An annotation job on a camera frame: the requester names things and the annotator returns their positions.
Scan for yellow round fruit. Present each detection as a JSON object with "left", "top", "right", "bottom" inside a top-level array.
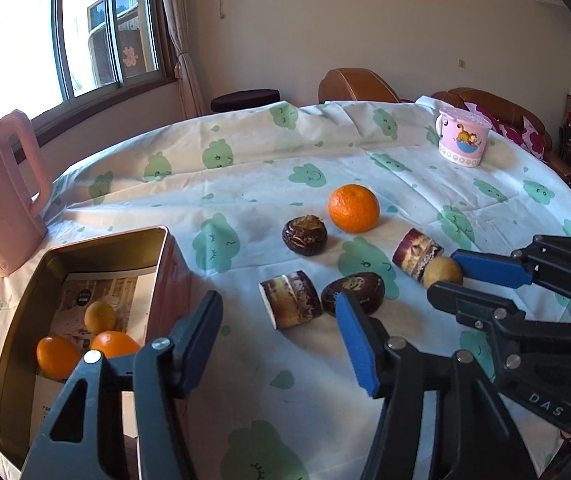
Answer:
[{"left": 422, "top": 257, "right": 463, "bottom": 288}]

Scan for smooth orange kumquat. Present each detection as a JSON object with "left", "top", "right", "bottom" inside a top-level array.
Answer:
[{"left": 36, "top": 336, "right": 80, "bottom": 380}]

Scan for brown longan fruit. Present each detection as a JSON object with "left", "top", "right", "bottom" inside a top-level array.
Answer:
[{"left": 84, "top": 300, "right": 118, "bottom": 335}]

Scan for sugarcane piece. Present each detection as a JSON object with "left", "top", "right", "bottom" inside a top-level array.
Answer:
[
  {"left": 258, "top": 270, "right": 323, "bottom": 330},
  {"left": 392, "top": 228, "right": 444, "bottom": 282}
]

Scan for dark chestnut near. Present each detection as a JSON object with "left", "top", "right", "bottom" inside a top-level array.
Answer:
[{"left": 320, "top": 272, "right": 385, "bottom": 316}]

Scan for dark chestnut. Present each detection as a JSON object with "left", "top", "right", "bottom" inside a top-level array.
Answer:
[
  {"left": 320, "top": 272, "right": 385, "bottom": 316},
  {"left": 281, "top": 214, "right": 328, "bottom": 257}
]

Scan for floral pink cushion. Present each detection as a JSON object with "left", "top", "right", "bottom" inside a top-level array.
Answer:
[{"left": 465, "top": 102, "right": 546, "bottom": 160}]

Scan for pink metal tin box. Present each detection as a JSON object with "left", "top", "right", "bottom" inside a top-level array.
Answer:
[{"left": 0, "top": 226, "right": 192, "bottom": 468}]

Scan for printed paper sheet in tin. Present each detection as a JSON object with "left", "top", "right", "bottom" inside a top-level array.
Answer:
[{"left": 29, "top": 266, "right": 156, "bottom": 440}]

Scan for pink cartoon mug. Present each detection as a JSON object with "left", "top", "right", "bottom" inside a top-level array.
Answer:
[{"left": 435, "top": 106, "right": 493, "bottom": 168}]

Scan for mandarin orange on table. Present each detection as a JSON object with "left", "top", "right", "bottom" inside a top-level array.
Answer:
[{"left": 328, "top": 184, "right": 380, "bottom": 234}]

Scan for brown leather sofa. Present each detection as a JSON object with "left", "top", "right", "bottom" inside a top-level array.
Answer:
[{"left": 433, "top": 87, "right": 571, "bottom": 188}]

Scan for dark chestnut far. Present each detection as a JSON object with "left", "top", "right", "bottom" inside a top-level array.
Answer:
[{"left": 281, "top": 214, "right": 328, "bottom": 257}]

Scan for pink electric kettle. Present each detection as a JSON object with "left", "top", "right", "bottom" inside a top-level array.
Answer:
[{"left": 0, "top": 110, "right": 53, "bottom": 278}]

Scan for white tablecloth green clouds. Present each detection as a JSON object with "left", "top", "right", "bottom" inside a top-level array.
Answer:
[{"left": 0, "top": 96, "right": 571, "bottom": 479}]

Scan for brown leather armchair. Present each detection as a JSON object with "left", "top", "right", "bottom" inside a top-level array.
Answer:
[{"left": 318, "top": 68, "right": 401, "bottom": 103}]

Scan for black round stool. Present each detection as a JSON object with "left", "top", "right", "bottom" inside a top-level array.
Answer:
[{"left": 210, "top": 89, "right": 281, "bottom": 113}]

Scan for beige curtain right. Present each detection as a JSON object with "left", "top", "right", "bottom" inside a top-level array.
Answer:
[{"left": 163, "top": 0, "right": 207, "bottom": 119}]

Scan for window with dark frame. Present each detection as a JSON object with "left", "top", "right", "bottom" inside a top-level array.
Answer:
[{"left": 0, "top": 0, "right": 174, "bottom": 140}]

